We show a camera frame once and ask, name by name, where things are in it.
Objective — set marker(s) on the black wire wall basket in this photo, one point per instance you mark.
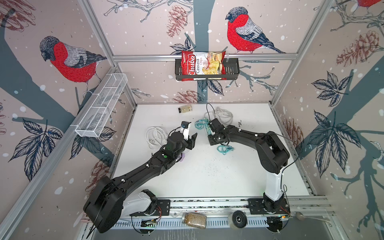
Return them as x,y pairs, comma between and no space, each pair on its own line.
227,70

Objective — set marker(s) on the red cassava chips bag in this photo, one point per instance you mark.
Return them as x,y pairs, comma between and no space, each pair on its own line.
202,63

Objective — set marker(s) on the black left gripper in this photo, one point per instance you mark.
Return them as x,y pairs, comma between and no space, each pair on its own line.
191,142

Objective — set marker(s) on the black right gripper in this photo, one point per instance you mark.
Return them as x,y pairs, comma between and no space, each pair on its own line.
211,142

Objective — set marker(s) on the metal spoon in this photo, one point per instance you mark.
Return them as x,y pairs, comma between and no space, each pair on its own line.
303,217

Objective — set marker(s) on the black round knob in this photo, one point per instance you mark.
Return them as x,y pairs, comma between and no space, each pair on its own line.
237,220

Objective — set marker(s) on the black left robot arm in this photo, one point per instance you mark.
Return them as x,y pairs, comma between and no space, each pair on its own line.
111,198

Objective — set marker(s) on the teal charger with cable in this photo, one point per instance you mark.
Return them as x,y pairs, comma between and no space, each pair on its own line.
202,124

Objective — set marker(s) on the white mesh wall shelf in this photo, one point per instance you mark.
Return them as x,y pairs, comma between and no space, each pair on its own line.
100,110

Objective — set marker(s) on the glass jar of grains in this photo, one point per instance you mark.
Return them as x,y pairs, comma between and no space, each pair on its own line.
194,220

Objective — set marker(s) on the purple power strip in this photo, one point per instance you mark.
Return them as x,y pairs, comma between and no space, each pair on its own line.
181,157

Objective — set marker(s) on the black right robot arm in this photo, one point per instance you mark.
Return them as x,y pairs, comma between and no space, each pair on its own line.
273,156

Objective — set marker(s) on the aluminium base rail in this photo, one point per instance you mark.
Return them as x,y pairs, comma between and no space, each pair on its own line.
168,213

